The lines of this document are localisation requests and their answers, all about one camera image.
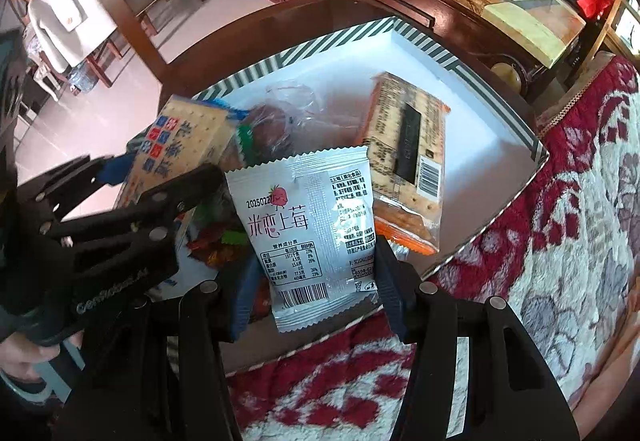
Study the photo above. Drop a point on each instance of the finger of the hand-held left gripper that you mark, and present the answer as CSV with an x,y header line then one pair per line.
x,y
112,168
165,201

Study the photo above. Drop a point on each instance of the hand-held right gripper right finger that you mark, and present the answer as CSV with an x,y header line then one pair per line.
x,y
395,291

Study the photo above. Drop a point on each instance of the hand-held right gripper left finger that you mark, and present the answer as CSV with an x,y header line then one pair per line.
x,y
245,296

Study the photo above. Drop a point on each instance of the blue label biscuit packet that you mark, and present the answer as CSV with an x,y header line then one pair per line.
x,y
190,131

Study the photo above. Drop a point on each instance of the white strawberry snack packet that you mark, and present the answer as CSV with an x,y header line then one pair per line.
x,y
310,241

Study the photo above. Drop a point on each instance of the clear bag of red dates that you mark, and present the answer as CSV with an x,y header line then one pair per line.
x,y
275,126

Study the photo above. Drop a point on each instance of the orange cracker packet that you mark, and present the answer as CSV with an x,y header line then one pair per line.
x,y
395,141

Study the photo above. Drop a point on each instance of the green white chevron box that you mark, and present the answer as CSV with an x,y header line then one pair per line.
x,y
450,121

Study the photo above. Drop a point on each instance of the person's left hand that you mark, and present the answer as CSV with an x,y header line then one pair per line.
x,y
30,361

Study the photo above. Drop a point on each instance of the clear water bottle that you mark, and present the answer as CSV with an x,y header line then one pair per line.
x,y
80,77

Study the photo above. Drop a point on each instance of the white cloth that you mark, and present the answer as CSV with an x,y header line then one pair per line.
x,y
65,16

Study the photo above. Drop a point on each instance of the red white floral printed blanket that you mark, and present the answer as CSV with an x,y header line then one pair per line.
x,y
550,221

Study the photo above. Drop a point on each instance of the pink fleece blanket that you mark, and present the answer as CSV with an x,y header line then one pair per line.
x,y
620,361

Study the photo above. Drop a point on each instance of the wooden shelf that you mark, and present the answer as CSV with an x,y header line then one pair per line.
x,y
622,16

